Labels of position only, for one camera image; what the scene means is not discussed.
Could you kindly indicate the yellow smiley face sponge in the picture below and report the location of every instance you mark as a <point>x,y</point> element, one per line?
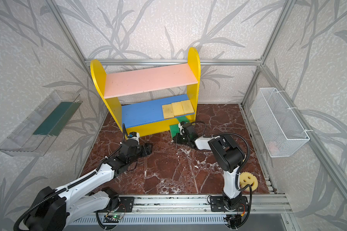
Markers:
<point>247,178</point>

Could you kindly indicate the clear plastic wall bin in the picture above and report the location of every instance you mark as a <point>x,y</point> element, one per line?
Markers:
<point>35,135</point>

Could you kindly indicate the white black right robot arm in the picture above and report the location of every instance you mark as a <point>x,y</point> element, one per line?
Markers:
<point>231,152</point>

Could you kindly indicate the white wire mesh basket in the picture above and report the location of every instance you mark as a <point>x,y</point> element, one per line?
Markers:
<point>281,131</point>

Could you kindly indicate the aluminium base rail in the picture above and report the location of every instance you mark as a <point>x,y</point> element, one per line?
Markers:
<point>174,209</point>

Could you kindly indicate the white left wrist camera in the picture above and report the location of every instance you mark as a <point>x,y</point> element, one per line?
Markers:
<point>134,136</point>

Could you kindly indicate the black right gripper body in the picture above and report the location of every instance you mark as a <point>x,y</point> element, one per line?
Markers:
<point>180,138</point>

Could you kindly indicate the green scouring pad in bin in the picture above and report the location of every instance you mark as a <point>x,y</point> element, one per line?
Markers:
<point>57,120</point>

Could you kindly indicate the aluminium frame profiles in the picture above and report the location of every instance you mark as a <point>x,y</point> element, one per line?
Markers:
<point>331,167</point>

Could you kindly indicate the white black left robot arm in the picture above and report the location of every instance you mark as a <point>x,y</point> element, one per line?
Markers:
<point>54,209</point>

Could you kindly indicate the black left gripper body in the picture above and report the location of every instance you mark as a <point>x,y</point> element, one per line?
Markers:
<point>141,148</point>

